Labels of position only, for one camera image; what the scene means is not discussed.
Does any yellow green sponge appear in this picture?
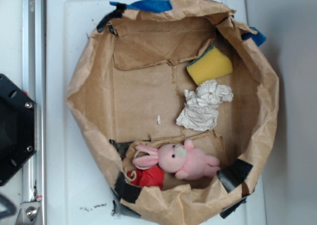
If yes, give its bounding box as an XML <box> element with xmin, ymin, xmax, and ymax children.
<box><xmin>186</xmin><ymin>46</ymin><xmax>233</xmax><ymax>85</ymax></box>

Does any brown paper bag bin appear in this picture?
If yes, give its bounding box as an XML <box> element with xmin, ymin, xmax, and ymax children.
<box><xmin>66</xmin><ymin>0</ymin><xmax>279</xmax><ymax>225</ymax></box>

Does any crumpled white paper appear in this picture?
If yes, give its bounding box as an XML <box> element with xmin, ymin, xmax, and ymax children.
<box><xmin>176</xmin><ymin>79</ymin><xmax>234</xmax><ymax>131</ymax></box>

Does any pink plush bunny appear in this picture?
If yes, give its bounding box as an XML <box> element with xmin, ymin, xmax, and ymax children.
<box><xmin>132</xmin><ymin>139</ymin><xmax>220</xmax><ymax>180</ymax></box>

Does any red crumpled cloth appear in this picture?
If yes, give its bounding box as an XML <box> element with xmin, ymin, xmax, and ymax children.
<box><xmin>127</xmin><ymin>166</ymin><xmax>165</xmax><ymax>189</ymax></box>

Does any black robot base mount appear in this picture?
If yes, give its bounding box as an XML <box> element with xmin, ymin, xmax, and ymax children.
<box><xmin>0</xmin><ymin>74</ymin><xmax>36</xmax><ymax>186</ymax></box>

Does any aluminium frame rail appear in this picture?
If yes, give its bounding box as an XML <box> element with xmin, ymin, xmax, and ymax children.
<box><xmin>16</xmin><ymin>0</ymin><xmax>47</xmax><ymax>225</ymax></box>

